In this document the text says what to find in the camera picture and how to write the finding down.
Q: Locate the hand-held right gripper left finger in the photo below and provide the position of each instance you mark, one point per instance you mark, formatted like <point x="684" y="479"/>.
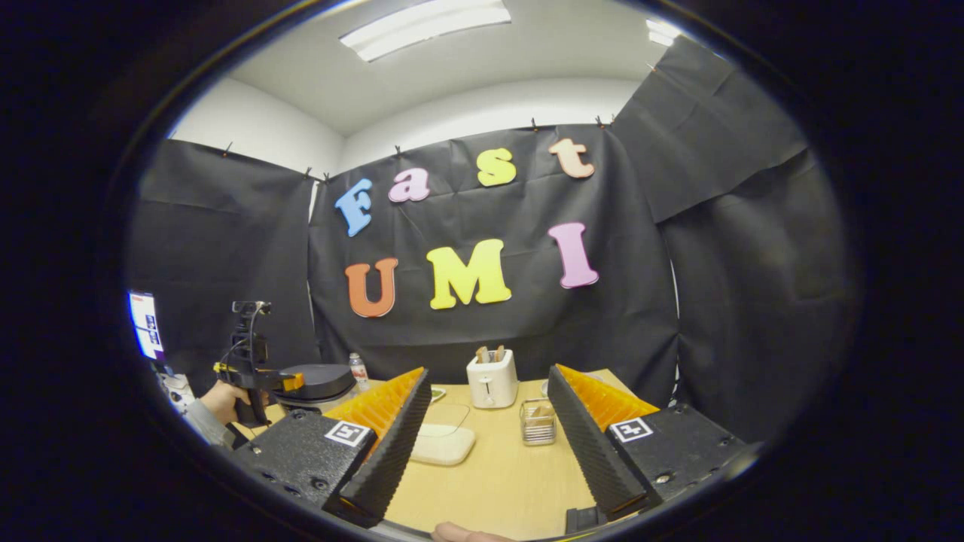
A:
<point x="392" y="452"/>

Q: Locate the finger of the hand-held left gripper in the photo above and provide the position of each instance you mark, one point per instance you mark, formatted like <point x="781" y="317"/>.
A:
<point x="292" y="382"/>

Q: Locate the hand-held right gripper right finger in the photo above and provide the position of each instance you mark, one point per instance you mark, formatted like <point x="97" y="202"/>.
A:
<point x="595" y="452"/>

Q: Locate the black silver rice cooker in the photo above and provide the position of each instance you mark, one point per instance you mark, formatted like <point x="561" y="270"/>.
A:
<point x="324" y="380"/>

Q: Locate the small clear bottle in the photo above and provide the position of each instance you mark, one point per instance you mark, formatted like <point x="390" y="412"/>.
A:
<point x="359" y="373"/>

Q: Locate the computer monitor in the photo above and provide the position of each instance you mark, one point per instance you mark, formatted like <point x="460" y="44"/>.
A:
<point x="147" y="324"/>

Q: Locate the white toaster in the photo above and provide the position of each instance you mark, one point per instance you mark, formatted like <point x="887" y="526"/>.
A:
<point x="492" y="384"/>

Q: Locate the black backdrop cloth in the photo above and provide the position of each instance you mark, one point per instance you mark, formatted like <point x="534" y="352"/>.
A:
<point x="527" y="331"/>

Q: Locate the large ceiling light panel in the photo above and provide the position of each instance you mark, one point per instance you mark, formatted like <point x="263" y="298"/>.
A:
<point x="425" y="28"/>

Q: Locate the small ceiling light panel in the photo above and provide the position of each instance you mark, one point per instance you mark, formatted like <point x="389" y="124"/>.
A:
<point x="663" y="32"/>

